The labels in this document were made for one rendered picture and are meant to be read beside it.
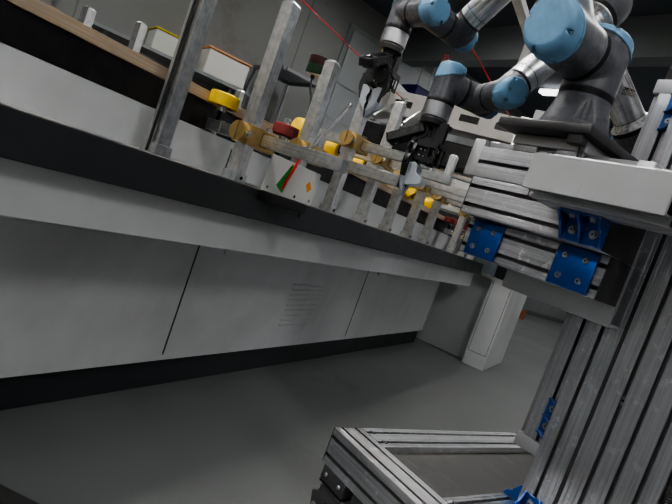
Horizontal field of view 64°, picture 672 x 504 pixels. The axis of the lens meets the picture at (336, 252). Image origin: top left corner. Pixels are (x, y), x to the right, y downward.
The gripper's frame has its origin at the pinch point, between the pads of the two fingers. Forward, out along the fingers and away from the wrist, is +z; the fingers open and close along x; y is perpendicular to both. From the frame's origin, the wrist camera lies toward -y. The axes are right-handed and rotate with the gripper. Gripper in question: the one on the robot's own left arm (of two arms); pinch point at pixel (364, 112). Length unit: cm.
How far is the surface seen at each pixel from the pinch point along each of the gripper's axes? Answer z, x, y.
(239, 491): 101, -18, -26
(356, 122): 0.2, 11.6, 17.9
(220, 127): 18.8, 23.5, -27.9
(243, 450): 101, -6, -10
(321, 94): -0.3, 11.0, -7.1
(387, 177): 16.0, -15.2, -2.9
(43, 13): 12, 31, -75
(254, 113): 13.5, 10.6, -32.1
